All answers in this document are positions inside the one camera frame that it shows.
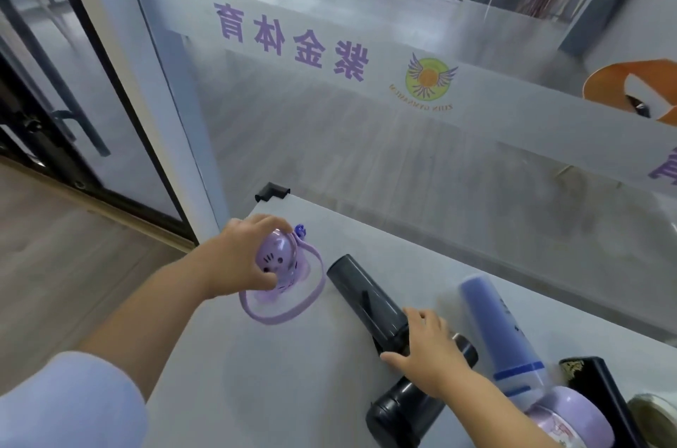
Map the blue bottle with white cap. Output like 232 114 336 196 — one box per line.
457 274 549 402

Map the orange chair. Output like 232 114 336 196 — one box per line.
582 59 677 126

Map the black door handle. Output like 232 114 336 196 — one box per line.
50 88 112 158

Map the person's left hand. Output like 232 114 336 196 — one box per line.
203 214 294 301

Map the purple round jar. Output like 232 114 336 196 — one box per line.
523 388 617 448

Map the black hair dryer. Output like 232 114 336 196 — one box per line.
326 254 480 448

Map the purple cartoon bottle with strap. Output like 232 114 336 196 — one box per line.
239 223 327 326

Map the glass partition with frosted band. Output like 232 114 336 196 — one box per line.
114 0 677 343

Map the person's left forearm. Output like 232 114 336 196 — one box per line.
79 251 215 401

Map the black box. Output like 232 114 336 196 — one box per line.
559 356 649 448

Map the person's right forearm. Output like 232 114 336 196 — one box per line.
438 379 562 448

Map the white sleeve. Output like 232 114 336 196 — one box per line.
0 351 150 448

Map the black table corner guard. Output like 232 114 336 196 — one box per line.
255 181 291 203

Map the person's right hand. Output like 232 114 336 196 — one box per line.
380 307 464 402

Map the black door frame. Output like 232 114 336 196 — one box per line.
0 0 200 245

